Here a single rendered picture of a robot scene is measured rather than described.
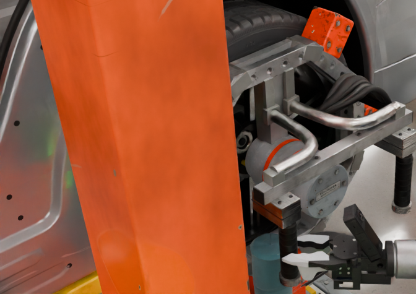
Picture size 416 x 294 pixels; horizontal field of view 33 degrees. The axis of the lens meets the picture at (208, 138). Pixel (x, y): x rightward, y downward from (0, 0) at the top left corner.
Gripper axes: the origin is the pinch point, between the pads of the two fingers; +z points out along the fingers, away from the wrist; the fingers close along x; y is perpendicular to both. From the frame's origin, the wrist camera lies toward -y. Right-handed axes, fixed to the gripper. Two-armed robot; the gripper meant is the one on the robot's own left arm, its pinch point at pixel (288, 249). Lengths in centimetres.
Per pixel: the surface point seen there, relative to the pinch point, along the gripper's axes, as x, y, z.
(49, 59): -35, -59, 24
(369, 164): 153, 83, -25
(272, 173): 1.0, -17.4, 2.5
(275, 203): -1.1, -12.0, 2.0
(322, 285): 69, 75, -5
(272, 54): 31.1, -27.7, 3.7
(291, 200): 0.0, -12.0, -0.9
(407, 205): 22.6, 6.1, -25.2
